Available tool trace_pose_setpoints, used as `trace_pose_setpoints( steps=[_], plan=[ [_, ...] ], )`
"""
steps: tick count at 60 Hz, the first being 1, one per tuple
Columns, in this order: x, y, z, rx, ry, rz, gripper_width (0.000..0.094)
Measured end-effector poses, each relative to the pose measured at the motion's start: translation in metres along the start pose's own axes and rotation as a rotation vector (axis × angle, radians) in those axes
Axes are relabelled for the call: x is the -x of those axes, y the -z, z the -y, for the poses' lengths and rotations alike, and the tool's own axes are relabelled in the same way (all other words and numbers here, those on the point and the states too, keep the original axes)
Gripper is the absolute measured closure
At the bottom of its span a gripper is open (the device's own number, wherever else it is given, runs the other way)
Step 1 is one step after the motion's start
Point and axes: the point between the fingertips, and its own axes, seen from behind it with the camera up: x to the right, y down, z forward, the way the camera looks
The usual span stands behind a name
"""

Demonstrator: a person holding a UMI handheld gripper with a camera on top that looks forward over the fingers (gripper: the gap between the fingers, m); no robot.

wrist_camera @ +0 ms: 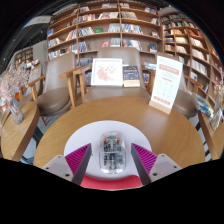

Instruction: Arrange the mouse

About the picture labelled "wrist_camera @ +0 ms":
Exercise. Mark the vase with pink dried flowers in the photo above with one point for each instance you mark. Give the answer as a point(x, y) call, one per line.
point(15, 113)

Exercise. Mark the white mouse pad red rest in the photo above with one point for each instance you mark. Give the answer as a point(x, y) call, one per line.
point(86, 133)

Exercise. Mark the wide wooden bookshelf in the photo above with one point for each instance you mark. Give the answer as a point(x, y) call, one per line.
point(106, 30)

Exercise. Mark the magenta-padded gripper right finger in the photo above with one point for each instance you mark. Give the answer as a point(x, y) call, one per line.
point(146, 160)

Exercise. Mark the transparent computer mouse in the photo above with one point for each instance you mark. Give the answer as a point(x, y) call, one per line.
point(112, 153)

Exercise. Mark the dark book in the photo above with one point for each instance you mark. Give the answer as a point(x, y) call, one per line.
point(130, 73)

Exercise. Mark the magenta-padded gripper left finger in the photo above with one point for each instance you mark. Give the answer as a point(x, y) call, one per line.
point(77, 160)

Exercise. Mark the round wooden side table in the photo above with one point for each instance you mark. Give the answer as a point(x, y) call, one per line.
point(20, 133)
point(215, 140)

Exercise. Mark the white framed floral picture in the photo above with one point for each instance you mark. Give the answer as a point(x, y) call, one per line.
point(106, 71)

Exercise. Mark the white red table sign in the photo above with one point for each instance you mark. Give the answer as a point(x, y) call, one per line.
point(166, 83)

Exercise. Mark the small distant wooden bookshelf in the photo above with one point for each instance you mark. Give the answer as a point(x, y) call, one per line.
point(23, 56)

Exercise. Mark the curved wooden bookshelf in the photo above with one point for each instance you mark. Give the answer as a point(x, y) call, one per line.
point(196, 50)

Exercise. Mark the pale flat book stack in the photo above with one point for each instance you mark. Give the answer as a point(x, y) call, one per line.
point(150, 66)

